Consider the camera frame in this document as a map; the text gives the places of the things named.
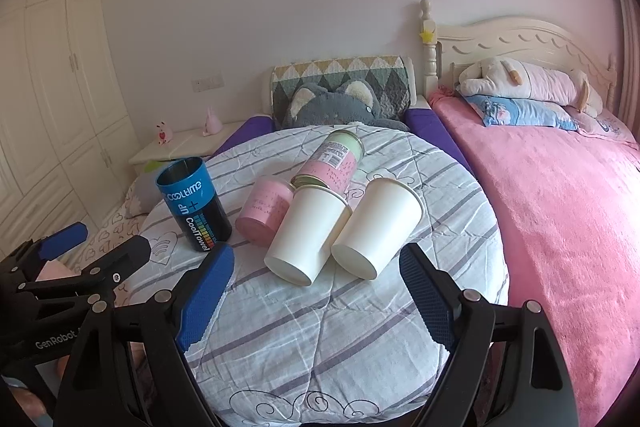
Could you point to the blue cartoon pillow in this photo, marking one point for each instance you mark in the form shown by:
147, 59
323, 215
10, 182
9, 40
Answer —
520, 112

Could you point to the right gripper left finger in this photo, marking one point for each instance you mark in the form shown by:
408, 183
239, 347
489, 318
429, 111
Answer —
167, 325

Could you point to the white paper cup right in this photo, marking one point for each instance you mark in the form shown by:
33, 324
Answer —
381, 224

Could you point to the pink fluffy blanket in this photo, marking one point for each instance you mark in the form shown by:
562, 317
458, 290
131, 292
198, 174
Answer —
567, 207

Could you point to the yellow star sticker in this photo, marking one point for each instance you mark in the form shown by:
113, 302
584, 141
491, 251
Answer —
428, 37

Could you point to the white wall socket panel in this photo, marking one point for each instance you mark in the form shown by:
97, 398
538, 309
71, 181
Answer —
209, 83

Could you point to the pink rabbit figurine heart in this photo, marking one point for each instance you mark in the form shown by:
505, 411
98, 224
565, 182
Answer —
164, 133

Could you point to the white paper cup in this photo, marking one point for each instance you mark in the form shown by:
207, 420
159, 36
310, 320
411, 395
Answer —
381, 224
302, 245

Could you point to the pink rabbit figurine plain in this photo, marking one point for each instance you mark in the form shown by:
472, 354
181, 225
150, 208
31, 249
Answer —
212, 124

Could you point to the cream wooden bed headboard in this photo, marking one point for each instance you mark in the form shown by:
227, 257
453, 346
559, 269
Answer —
454, 48

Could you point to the grey flower pillow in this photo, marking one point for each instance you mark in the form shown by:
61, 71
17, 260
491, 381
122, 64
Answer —
144, 195

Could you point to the cream white wardrobe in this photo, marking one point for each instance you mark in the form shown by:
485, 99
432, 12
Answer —
66, 135

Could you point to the quilted diamond pattern headboard cover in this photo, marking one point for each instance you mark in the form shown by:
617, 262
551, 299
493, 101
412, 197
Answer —
391, 78

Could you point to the white bedside table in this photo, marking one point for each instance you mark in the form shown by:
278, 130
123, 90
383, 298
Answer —
185, 144

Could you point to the small pink cup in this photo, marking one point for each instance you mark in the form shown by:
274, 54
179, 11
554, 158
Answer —
264, 210

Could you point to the white pink plush toy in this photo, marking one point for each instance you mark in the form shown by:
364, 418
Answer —
509, 78

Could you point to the grey bear plush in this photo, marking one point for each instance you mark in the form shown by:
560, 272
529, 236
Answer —
354, 101

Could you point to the heart pattern bed sheet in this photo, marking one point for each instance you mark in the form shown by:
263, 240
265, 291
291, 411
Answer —
123, 223

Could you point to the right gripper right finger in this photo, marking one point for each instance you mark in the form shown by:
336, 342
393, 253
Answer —
505, 366

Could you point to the pink green cylindrical can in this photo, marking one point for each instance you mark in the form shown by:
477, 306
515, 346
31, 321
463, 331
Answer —
333, 164

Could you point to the white paper cup left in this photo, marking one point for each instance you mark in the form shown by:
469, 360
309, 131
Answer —
302, 245

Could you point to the blue black metal cup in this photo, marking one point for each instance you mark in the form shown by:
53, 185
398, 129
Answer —
192, 199

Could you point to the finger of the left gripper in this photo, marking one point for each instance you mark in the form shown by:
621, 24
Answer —
104, 275
57, 244

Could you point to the pink curtain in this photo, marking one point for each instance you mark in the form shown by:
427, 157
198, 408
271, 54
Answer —
625, 99

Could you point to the purple bolster pillow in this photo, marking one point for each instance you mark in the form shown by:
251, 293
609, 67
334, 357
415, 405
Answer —
422, 122

